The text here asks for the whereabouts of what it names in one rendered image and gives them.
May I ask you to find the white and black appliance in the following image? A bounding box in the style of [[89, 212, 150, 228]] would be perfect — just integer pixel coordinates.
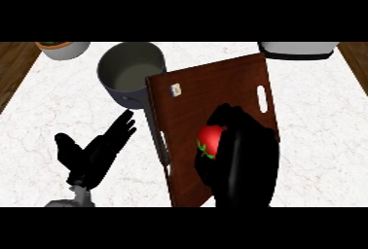
[[258, 41, 342, 61]]

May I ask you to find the dark brown wooden tray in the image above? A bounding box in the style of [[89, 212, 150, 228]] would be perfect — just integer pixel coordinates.
[[144, 53, 283, 208]]

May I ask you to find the white plant pot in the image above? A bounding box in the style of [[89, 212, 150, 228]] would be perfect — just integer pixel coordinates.
[[35, 41, 92, 61]]

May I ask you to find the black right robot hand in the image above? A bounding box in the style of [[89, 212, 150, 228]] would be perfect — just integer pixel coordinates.
[[193, 102, 281, 208]]

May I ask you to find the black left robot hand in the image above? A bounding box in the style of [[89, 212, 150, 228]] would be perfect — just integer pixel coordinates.
[[54, 109, 138, 192]]

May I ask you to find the grey metal pot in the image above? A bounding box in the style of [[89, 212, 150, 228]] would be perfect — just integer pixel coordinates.
[[97, 42, 169, 111]]

